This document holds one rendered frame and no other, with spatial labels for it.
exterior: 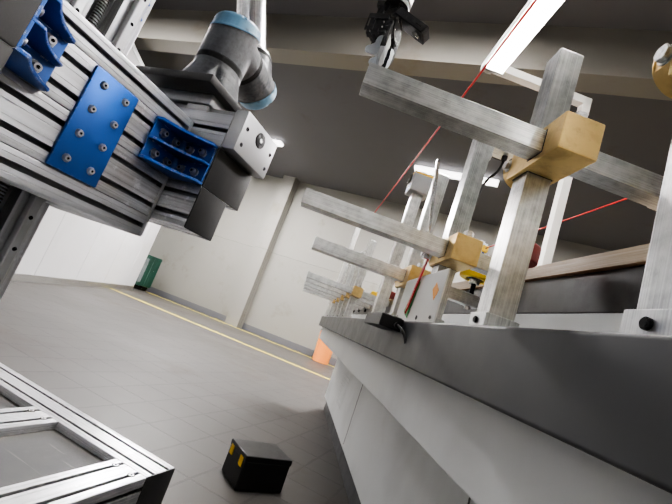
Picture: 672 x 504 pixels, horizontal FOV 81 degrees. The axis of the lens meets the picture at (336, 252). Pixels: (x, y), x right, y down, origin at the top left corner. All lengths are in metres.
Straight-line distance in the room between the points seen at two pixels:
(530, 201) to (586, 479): 0.34
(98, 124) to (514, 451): 0.74
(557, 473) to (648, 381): 0.14
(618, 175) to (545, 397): 0.34
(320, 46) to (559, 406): 3.91
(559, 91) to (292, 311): 7.45
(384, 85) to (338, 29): 3.65
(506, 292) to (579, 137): 0.20
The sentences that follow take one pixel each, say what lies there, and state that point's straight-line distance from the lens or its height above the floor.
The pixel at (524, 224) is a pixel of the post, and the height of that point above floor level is 0.85.
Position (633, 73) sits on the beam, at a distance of 3.65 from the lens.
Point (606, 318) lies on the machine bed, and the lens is 0.72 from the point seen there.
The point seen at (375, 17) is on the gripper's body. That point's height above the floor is 1.44.
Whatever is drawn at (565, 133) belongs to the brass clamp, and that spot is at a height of 0.94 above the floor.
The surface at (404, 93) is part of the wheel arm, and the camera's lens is 0.53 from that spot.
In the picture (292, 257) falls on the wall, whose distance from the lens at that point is 8.16.
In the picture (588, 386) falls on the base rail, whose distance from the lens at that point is 0.32.
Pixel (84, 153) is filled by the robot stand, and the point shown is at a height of 0.77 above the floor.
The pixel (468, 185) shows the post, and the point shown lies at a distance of 0.84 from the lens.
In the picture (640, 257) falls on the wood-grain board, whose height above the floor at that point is 0.88.
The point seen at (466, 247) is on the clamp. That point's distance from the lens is 0.72.
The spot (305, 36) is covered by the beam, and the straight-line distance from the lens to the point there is 4.25.
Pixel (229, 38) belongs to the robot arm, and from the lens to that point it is 1.07.
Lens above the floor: 0.64
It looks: 10 degrees up
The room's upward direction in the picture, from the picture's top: 20 degrees clockwise
